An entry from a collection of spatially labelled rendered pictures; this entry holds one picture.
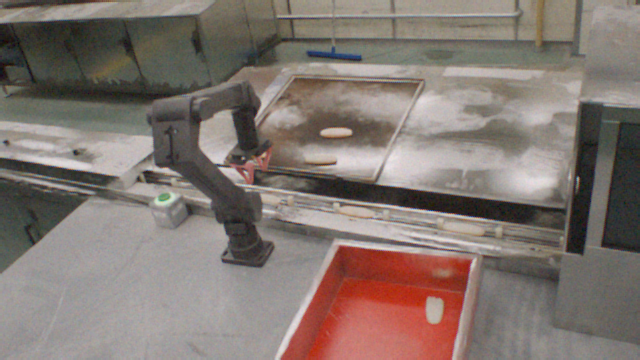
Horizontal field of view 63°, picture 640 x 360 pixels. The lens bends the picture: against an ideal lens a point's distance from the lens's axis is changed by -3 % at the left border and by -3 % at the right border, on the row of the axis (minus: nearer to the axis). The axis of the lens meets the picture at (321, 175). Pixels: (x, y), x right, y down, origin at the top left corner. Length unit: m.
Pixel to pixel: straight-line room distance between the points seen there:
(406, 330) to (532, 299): 0.27
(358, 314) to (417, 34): 4.23
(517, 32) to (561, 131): 3.46
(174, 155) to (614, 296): 0.83
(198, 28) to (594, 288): 3.53
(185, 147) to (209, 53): 3.22
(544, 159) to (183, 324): 0.98
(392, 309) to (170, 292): 0.54
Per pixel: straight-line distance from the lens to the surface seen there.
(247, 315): 1.25
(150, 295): 1.39
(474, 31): 5.08
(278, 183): 1.67
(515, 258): 1.25
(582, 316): 1.14
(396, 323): 1.16
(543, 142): 1.56
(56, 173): 2.01
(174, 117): 1.02
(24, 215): 2.37
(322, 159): 1.57
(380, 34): 5.34
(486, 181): 1.44
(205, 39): 4.18
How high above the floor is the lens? 1.67
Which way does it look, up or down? 31 degrees down
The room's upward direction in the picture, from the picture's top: 10 degrees counter-clockwise
